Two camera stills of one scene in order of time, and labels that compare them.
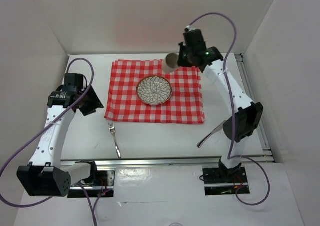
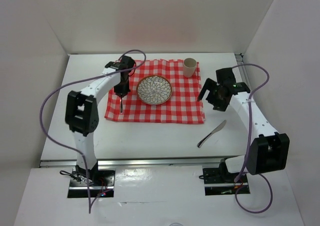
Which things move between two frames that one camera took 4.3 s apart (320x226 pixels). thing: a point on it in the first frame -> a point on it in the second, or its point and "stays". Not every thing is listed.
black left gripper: (95, 102) -> (122, 90)
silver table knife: (218, 127) stays
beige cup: (170, 62) -> (189, 65)
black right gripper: (181, 62) -> (209, 84)
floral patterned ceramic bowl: (154, 89) stays
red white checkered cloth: (185, 105) stays
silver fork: (112, 129) -> (121, 104)
